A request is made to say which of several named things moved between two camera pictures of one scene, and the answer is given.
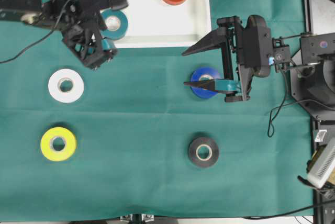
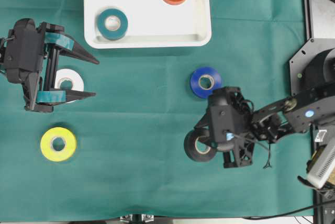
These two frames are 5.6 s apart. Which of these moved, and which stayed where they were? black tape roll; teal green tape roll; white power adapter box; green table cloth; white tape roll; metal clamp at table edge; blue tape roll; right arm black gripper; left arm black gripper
Moved: right arm black gripper; black tape roll; left arm black gripper
Stayed: teal green tape roll; blue tape roll; metal clamp at table edge; white tape roll; green table cloth; white power adapter box
